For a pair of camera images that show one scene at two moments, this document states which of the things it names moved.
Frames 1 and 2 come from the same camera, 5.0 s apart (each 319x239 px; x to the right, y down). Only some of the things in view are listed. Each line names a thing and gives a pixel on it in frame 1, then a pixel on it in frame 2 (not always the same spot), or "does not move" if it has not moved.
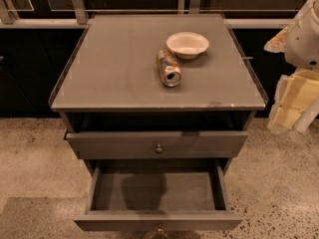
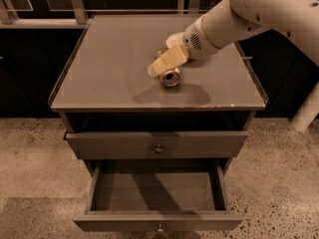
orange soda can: x=169 y=70 does not move
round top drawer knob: x=159 y=149 does not move
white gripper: x=303 y=42 -> x=193 y=44
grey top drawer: x=159 y=143 does not move
